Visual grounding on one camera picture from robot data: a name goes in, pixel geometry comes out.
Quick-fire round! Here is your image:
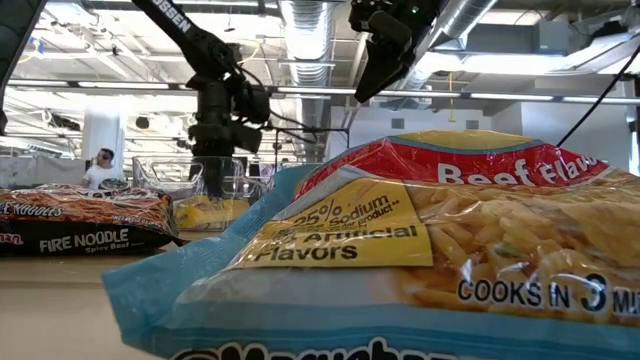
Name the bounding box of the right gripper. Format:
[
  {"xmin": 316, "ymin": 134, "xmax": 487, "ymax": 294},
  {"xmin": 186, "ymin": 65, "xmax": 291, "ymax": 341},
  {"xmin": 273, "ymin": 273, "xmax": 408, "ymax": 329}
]
[{"xmin": 349, "ymin": 0, "xmax": 444, "ymax": 104}]

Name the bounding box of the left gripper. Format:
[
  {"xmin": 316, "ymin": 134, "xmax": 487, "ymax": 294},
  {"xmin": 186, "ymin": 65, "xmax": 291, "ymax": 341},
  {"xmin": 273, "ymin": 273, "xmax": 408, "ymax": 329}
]
[{"xmin": 188, "ymin": 122, "xmax": 236, "ymax": 199}]

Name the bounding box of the yellow Maruchan ramen pack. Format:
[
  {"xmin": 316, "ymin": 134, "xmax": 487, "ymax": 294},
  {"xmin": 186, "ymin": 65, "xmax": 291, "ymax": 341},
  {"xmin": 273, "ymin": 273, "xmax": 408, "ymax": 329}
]
[{"xmin": 173, "ymin": 195, "xmax": 251, "ymax": 231}]

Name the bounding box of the black Maruchan fire noodle pack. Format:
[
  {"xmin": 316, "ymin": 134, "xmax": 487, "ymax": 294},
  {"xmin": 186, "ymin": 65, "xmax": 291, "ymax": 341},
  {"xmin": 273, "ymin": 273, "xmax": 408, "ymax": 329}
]
[{"xmin": 0, "ymin": 183, "xmax": 184, "ymax": 257}]

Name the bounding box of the blue Maruchan beef ramen pack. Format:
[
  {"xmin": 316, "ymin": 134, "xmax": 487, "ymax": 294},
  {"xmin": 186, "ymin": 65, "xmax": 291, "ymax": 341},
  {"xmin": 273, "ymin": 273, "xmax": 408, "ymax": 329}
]
[{"xmin": 101, "ymin": 130, "xmax": 640, "ymax": 360}]

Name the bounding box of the long ceiling light strip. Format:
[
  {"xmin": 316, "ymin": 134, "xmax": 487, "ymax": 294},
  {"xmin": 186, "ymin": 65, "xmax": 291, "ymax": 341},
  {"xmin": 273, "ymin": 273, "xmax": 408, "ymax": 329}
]
[{"xmin": 7, "ymin": 78, "xmax": 640, "ymax": 106}]

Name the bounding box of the clear plastic bin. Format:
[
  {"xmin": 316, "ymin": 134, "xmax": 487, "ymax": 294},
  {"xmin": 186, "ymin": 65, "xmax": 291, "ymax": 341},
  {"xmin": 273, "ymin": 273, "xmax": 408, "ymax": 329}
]
[{"xmin": 131, "ymin": 155, "xmax": 275, "ymax": 232}]

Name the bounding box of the grey round object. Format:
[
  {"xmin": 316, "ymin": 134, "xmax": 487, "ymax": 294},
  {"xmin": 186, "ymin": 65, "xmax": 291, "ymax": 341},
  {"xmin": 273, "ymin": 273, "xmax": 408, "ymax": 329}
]
[{"xmin": 98, "ymin": 177, "xmax": 132, "ymax": 192}]

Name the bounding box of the person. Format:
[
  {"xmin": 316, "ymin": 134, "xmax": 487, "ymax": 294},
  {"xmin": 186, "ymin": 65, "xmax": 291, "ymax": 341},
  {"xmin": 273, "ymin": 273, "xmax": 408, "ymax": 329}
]
[{"xmin": 81, "ymin": 147, "xmax": 126, "ymax": 190}]

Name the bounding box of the white building column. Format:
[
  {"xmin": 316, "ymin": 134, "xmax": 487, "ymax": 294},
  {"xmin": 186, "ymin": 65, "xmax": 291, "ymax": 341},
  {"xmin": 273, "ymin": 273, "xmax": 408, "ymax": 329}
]
[{"xmin": 82, "ymin": 94, "xmax": 126, "ymax": 162}]

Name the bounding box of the grey partition curtain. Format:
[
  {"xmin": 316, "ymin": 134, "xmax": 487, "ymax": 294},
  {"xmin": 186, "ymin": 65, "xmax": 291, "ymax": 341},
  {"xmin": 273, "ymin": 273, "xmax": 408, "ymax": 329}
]
[{"xmin": 0, "ymin": 154, "xmax": 86, "ymax": 189}]

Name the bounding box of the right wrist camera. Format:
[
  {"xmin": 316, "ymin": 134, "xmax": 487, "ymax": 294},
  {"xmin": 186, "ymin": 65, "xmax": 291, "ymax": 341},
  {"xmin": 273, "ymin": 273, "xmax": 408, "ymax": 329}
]
[{"xmin": 367, "ymin": 9, "xmax": 414, "ymax": 51}]

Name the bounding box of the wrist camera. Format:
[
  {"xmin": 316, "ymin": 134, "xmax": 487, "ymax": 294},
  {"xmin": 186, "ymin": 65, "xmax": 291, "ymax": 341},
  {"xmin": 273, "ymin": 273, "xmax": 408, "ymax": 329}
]
[
  {"xmin": 367, "ymin": 9, "xmax": 414, "ymax": 51},
  {"xmin": 232, "ymin": 122, "xmax": 264, "ymax": 155}
]

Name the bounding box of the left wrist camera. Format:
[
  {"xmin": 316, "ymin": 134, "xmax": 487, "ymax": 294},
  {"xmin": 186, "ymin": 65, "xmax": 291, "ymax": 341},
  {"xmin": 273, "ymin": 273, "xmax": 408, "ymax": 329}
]
[{"xmin": 232, "ymin": 122, "xmax": 264, "ymax": 155}]

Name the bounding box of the silver round air duct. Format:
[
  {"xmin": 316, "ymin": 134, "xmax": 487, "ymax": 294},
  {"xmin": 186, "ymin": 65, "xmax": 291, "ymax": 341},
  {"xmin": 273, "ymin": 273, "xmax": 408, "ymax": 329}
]
[{"xmin": 277, "ymin": 0, "xmax": 337, "ymax": 164}]

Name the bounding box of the silver slanted air duct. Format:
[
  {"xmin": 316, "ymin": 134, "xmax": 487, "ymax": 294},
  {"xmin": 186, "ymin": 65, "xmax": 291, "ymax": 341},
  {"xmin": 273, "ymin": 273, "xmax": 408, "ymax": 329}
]
[{"xmin": 379, "ymin": 0, "xmax": 501, "ymax": 110}]

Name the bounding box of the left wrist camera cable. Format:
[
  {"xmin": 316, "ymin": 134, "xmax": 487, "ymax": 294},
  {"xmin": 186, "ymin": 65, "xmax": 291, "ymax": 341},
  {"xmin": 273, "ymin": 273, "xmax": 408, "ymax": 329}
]
[{"xmin": 234, "ymin": 64, "xmax": 321, "ymax": 146}]

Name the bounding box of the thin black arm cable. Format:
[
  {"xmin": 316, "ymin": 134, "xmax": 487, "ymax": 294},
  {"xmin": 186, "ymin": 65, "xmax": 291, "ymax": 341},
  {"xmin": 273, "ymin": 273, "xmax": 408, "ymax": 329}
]
[{"xmin": 556, "ymin": 44, "xmax": 640, "ymax": 148}]

